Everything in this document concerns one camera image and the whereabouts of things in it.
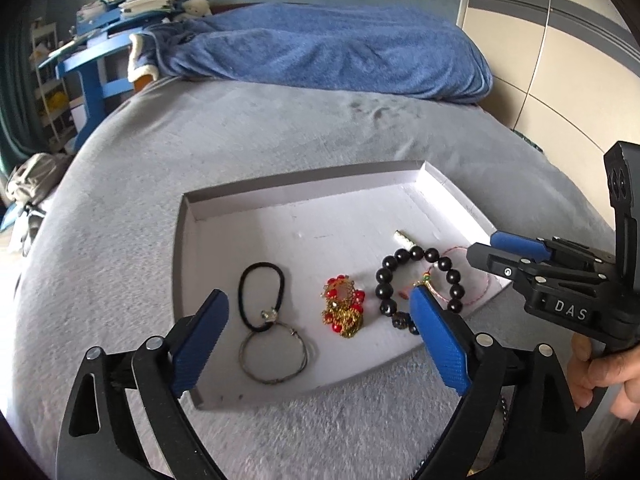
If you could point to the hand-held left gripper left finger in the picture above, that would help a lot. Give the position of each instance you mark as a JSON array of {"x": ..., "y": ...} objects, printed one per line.
[{"x": 200, "y": 345}]

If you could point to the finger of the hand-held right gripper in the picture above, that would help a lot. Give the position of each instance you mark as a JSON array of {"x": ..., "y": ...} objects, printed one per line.
[
  {"x": 495, "y": 265},
  {"x": 515, "y": 245}
]

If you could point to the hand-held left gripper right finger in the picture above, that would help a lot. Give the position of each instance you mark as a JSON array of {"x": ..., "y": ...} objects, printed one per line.
[{"x": 440, "y": 345}]

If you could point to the red gold bead ornament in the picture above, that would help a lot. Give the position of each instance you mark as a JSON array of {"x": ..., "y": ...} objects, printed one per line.
[{"x": 342, "y": 315}]

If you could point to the shallow grey cardboard box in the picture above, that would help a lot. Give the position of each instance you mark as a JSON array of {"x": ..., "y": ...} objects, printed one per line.
[{"x": 325, "y": 220}]

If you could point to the person's right hand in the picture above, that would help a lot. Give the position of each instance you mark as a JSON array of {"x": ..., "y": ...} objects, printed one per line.
[{"x": 600, "y": 375}]

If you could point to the small silver tube charm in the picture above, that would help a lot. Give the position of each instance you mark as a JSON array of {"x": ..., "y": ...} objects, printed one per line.
[{"x": 402, "y": 238}]

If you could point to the beige grey wardrobe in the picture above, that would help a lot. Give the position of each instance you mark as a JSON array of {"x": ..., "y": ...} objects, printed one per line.
[{"x": 550, "y": 60}]

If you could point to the pale fabric bag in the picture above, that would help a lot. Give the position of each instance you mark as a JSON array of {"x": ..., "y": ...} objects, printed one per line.
[{"x": 35, "y": 175}]

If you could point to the blue desk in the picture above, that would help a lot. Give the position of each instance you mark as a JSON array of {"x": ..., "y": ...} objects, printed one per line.
[{"x": 92, "y": 95}]

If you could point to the blue blanket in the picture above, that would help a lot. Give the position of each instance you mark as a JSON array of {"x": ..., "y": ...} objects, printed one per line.
[{"x": 325, "y": 50}]

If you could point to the yellow toy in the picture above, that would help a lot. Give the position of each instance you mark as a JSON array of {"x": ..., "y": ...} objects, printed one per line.
[{"x": 57, "y": 102}]

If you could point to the fleece lined denim jacket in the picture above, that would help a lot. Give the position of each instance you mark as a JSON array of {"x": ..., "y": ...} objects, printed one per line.
[{"x": 137, "y": 60}]

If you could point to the white rolling cart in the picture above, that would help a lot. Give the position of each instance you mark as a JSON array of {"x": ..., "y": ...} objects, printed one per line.
[{"x": 50, "y": 85}]

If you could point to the teal curtain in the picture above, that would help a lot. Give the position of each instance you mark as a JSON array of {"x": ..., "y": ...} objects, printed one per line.
[{"x": 12, "y": 110}]

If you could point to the white plush toy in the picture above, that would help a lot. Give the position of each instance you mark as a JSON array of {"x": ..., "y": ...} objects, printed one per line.
[{"x": 196, "y": 6}]

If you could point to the stack of papers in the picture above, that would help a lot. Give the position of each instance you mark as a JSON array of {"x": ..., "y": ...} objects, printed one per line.
[{"x": 150, "y": 1}]

